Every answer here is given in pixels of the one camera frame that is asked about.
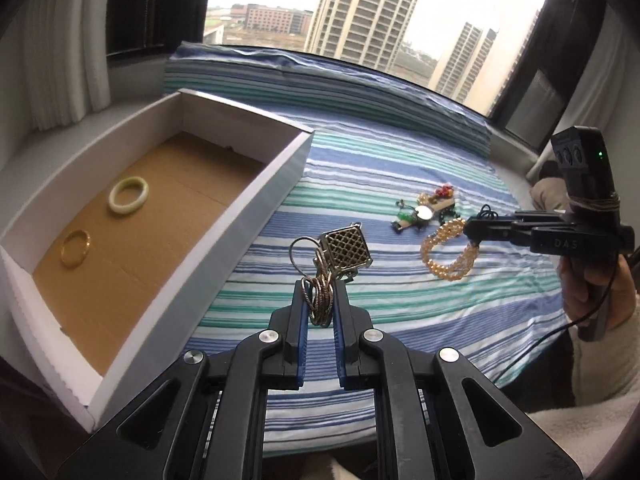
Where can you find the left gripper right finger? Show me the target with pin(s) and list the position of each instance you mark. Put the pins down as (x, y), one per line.
(345, 337)

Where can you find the white fleece right sleeve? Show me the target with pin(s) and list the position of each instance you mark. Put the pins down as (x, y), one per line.
(605, 384)

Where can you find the pale green jade bangle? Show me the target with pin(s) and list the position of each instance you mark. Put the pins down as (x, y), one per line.
(128, 195)

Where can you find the dark window blind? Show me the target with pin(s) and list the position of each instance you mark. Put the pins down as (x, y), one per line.
(141, 27)

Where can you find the person's right hand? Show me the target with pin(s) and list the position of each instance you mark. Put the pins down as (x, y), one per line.
(622, 298)

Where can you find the black tracker camera box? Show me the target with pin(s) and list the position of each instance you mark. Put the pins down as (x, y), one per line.
(584, 166)

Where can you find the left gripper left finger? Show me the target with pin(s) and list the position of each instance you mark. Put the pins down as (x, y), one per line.
(295, 341)

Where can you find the white cardboard box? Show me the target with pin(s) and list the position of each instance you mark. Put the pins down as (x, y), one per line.
(217, 171)

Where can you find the gold bangle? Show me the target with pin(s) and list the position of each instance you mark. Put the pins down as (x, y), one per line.
(75, 248)

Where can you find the white curtain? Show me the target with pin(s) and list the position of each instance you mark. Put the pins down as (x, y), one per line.
(65, 59)

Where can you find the wristwatch with beige strap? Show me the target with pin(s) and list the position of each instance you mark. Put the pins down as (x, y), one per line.
(423, 214)

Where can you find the striped blue green bedsheet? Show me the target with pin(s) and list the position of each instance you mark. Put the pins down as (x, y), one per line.
(376, 140)

